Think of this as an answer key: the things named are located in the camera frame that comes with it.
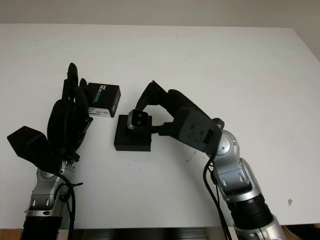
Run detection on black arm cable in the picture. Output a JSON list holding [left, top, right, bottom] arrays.
[[203, 153, 233, 240], [51, 172, 84, 240]]

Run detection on black box base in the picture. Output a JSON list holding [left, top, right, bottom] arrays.
[[113, 114, 153, 153]]

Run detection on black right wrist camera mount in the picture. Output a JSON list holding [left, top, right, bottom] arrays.
[[178, 107, 225, 158]]

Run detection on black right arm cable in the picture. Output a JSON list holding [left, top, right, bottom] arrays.
[[203, 153, 233, 240]]

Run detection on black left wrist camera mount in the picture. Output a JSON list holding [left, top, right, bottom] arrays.
[[6, 126, 58, 171]]

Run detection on dark robot torso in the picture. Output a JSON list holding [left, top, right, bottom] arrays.
[[73, 227, 236, 240]]

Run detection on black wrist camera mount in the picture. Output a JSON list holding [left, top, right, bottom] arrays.
[[6, 126, 58, 171], [178, 107, 225, 158]]

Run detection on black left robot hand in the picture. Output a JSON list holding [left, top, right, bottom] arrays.
[[46, 62, 94, 161]]

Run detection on black RealSense box lid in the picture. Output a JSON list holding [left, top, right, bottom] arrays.
[[86, 81, 122, 118]]

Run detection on small silver depth camera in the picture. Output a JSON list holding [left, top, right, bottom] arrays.
[[127, 109, 149, 131]]

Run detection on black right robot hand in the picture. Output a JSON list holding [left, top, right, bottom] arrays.
[[134, 80, 199, 138]]

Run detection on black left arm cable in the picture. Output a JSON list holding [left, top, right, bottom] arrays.
[[51, 172, 84, 240]]

